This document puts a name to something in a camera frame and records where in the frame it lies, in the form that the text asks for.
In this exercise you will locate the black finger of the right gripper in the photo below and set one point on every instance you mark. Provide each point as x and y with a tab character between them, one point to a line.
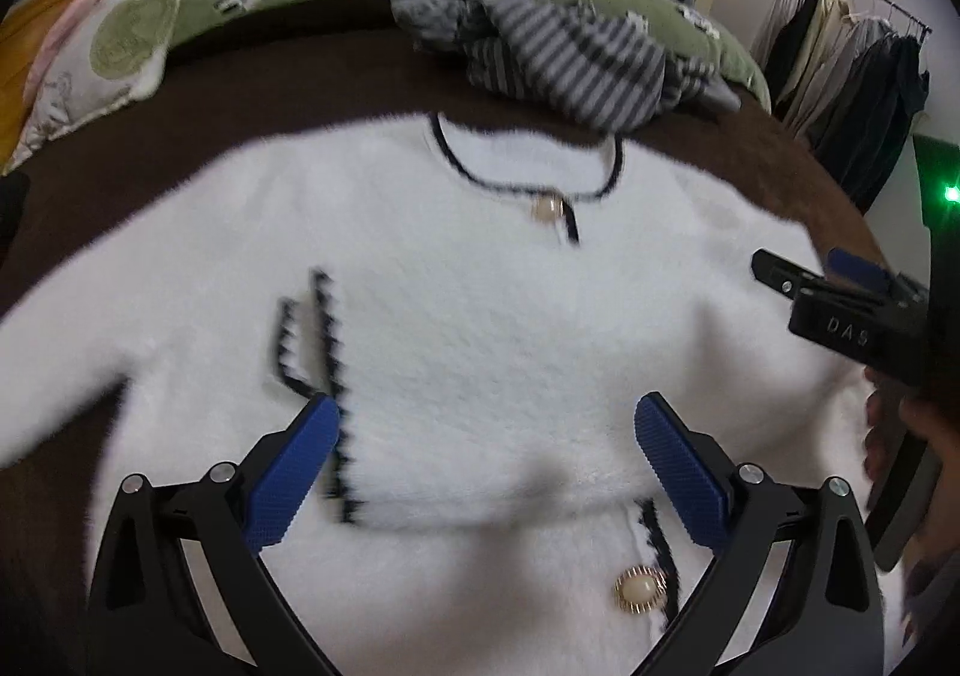
788	279

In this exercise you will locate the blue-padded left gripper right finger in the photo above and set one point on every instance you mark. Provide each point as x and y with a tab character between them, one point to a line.
826	614

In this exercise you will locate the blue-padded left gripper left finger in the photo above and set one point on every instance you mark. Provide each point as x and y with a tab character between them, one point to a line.
144	614

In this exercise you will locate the white fuzzy cardigan black trim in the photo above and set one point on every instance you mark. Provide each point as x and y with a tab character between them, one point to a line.
487	309

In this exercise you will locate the hanging dark clothes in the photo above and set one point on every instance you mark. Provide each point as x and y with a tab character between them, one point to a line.
847	82

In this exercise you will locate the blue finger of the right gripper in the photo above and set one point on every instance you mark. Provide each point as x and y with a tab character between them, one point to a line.
876	279

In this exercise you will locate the pink pillow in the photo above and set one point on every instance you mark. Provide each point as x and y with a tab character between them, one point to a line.
53	41

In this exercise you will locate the person's right hand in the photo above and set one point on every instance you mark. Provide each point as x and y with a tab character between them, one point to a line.
934	558

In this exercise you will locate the white pillow green heart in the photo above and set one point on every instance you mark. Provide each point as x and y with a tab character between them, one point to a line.
115	57

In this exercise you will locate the wooden headboard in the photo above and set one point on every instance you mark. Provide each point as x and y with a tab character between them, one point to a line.
23	32

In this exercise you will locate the grey striped garment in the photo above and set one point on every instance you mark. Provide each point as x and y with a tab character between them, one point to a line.
601	72

